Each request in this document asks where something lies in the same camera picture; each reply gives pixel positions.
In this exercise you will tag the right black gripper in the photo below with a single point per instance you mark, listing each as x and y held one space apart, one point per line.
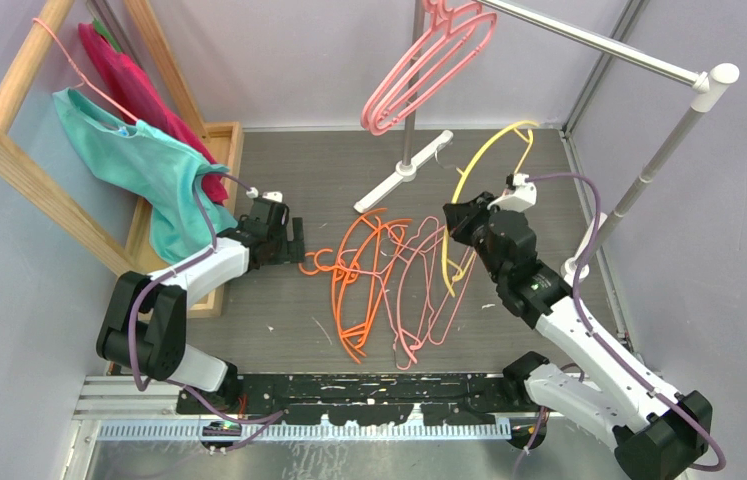
460 217

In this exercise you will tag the pink hanger on wooden rack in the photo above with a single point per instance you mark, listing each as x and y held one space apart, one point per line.
83 79

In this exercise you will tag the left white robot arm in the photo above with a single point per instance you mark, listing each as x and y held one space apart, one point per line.
145 324

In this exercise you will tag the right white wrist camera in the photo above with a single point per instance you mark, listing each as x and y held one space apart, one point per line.
519 195

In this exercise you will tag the thick pink plastic hanger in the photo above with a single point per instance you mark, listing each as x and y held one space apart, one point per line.
426 66

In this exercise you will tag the yellow wire hanger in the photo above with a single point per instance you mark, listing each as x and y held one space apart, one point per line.
472 172

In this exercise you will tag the magenta shirt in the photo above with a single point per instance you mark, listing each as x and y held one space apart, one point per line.
131 87

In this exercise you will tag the orange wire hanger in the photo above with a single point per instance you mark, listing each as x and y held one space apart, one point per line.
343 264
357 294

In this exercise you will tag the teal mesh shirt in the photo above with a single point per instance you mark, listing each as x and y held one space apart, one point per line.
145 161

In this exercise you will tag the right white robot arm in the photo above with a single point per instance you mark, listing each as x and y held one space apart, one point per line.
653 430

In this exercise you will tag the metal clothes rail stand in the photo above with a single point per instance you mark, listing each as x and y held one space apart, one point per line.
447 38

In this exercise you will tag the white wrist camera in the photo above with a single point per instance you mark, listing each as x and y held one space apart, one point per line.
267 197
519 195

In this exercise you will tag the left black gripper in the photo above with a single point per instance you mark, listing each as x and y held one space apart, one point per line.
290 251

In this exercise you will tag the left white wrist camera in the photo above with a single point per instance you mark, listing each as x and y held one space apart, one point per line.
267 197

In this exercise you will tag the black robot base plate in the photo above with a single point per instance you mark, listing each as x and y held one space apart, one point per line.
365 407

